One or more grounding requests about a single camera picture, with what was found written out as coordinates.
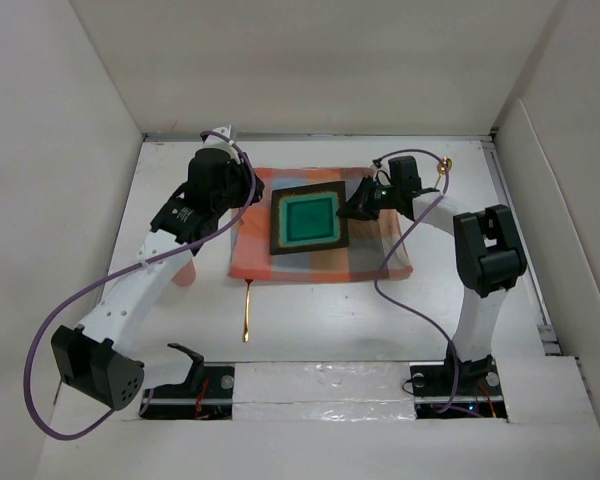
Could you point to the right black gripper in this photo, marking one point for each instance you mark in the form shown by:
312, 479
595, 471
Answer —
359, 206

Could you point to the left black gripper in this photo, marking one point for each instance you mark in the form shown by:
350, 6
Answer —
241, 171

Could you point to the green square plate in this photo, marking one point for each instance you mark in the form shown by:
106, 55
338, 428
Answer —
304, 219

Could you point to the gold spoon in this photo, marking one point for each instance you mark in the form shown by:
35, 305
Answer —
443, 167

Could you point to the gold fork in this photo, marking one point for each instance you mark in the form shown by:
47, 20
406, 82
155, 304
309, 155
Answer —
246, 322

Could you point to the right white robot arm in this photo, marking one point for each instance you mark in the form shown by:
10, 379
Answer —
489, 255

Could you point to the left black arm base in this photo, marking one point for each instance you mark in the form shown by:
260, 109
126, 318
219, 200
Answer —
205, 394

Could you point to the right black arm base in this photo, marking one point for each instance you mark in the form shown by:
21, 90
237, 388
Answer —
439, 392

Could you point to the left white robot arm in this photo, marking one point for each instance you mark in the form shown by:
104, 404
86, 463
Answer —
94, 357

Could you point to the pink plastic cup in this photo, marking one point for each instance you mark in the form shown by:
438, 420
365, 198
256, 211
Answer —
186, 276

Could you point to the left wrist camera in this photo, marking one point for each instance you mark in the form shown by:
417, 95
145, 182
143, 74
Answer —
219, 137

